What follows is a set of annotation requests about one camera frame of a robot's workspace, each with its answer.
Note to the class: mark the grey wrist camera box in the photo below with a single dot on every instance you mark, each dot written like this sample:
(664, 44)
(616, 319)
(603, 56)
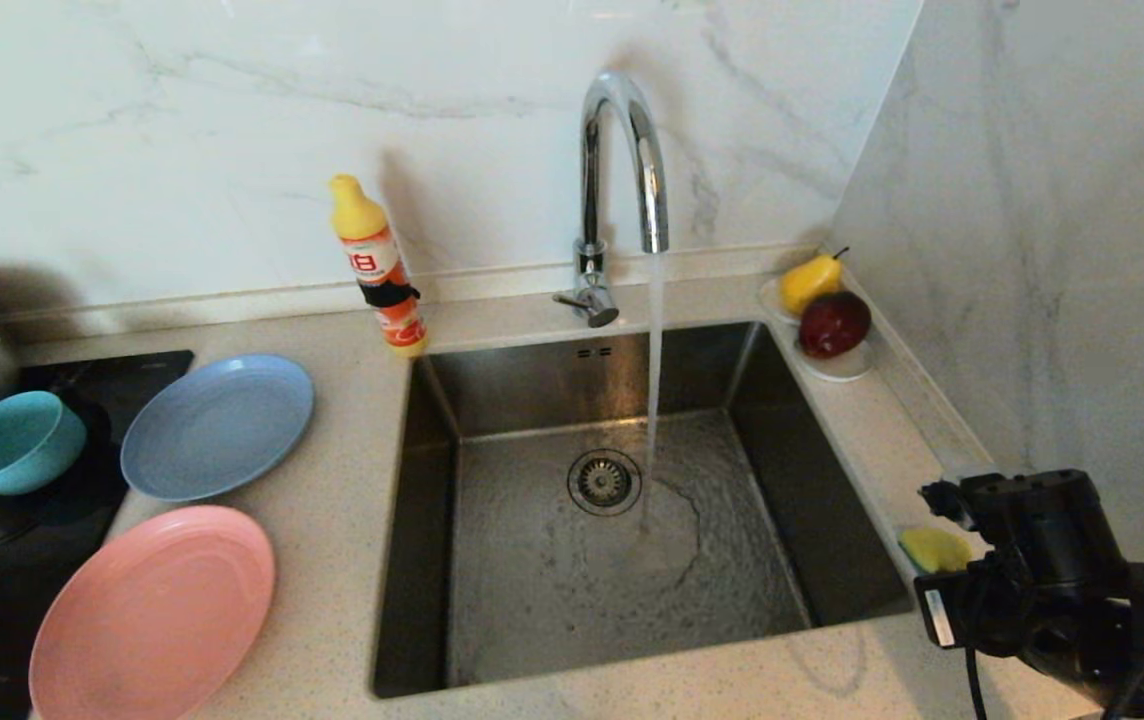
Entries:
(942, 495)

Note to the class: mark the yellow fish-shaped sponge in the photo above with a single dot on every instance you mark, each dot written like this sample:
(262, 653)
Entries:
(932, 548)

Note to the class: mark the round metal drain strainer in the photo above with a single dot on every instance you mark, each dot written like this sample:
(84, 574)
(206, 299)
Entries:
(600, 482)

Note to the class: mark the running tap water stream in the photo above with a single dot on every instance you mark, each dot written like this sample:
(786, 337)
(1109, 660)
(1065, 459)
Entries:
(654, 350)

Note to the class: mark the black induction cooktop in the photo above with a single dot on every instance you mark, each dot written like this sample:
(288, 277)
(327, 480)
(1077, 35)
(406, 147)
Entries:
(132, 375)

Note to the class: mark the yellow-capped dish soap bottle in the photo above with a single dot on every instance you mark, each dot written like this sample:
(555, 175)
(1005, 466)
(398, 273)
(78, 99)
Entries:
(377, 265)

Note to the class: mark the small white fruit dish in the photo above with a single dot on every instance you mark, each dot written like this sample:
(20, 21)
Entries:
(844, 369)

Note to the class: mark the stainless steel sink basin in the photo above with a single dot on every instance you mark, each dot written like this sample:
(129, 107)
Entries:
(532, 600)

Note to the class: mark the yellow pear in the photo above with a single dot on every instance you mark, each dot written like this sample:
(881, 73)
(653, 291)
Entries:
(809, 283)

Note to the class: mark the blue plate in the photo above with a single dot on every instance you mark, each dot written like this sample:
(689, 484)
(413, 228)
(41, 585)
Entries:
(217, 425)

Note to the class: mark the large pink plate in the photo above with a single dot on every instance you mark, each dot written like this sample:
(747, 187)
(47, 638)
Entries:
(152, 620)

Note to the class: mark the chrome gooseneck faucet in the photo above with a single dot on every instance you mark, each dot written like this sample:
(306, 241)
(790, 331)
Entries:
(589, 200)

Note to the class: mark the teal bowl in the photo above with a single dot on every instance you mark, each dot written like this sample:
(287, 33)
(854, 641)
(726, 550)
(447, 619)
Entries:
(17, 445)

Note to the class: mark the dark red apple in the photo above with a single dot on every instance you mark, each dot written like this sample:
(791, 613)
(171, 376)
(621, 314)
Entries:
(834, 325)

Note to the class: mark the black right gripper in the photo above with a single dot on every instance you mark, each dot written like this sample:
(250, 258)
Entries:
(1052, 560)

